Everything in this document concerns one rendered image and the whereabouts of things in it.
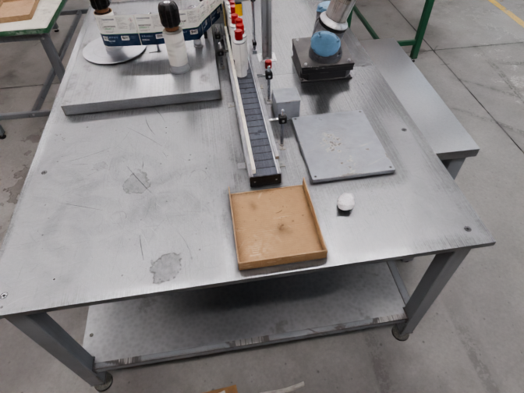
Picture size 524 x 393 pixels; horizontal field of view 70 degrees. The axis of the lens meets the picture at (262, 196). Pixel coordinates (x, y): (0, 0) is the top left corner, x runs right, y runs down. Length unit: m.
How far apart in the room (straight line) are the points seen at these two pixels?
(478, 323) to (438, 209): 0.94
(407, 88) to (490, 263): 1.08
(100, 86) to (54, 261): 0.87
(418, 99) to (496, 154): 1.35
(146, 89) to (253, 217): 0.83
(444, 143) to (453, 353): 0.98
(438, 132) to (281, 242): 0.82
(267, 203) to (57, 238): 0.68
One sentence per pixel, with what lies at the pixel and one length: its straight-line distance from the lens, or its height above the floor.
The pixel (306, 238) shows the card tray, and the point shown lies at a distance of 1.17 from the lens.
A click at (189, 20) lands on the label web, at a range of 1.99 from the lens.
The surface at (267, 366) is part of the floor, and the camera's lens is 1.87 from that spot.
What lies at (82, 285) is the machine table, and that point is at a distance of 1.21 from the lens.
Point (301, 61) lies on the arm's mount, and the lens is 1.82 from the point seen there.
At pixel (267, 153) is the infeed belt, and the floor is 0.88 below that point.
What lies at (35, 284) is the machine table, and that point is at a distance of 1.28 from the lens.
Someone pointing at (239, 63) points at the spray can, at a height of 0.95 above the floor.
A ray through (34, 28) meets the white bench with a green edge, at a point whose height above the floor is 0.80.
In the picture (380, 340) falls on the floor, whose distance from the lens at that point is 1.98.
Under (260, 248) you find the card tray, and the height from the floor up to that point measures 0.83.
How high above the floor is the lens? 1.79
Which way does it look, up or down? 49 degrees down
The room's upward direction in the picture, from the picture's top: 2 degrees counter-clockwise
